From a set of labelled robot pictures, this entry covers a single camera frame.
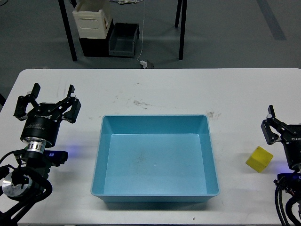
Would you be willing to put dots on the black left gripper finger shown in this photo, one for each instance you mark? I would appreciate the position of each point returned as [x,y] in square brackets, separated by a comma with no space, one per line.
[23,101]
[68,108]

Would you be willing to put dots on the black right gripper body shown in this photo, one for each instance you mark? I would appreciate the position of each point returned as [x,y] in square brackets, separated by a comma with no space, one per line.
[292,146]

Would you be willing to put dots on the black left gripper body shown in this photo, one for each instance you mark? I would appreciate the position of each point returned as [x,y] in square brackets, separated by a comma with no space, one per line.
[42,122]

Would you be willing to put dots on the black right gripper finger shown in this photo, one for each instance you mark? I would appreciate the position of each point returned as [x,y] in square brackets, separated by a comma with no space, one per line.
[275,130]

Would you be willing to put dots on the yellow cube block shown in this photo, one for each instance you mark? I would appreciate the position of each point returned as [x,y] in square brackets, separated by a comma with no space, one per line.
[259,159]

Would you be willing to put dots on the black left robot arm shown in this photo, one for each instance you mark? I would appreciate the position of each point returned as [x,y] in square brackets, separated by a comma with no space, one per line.
[28,183]

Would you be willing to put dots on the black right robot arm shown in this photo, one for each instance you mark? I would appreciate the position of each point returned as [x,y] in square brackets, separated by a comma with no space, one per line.
[288,185]

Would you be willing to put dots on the black box under crate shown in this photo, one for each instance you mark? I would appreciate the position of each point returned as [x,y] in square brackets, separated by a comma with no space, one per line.
[97,47]

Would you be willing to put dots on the light blue plastic tray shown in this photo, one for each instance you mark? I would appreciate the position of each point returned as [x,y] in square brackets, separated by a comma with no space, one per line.
[155,158]

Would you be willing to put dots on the white power adapter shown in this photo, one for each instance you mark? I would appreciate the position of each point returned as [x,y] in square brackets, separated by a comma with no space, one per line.
[146,64]

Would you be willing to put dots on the grey plastic bin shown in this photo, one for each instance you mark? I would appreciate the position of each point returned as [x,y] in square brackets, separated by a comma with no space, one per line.
[123,40]

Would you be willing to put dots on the black table leg left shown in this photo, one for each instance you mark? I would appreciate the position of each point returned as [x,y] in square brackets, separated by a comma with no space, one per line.
[67,29]

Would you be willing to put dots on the black table leg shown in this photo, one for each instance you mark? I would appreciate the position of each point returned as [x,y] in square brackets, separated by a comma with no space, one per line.
[67,29]
[180,19]

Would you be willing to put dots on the cream plastic crate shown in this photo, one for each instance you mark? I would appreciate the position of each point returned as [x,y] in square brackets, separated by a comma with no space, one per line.
[92,18]

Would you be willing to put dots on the black table leg right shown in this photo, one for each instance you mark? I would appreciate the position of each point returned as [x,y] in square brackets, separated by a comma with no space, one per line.
[180,19]

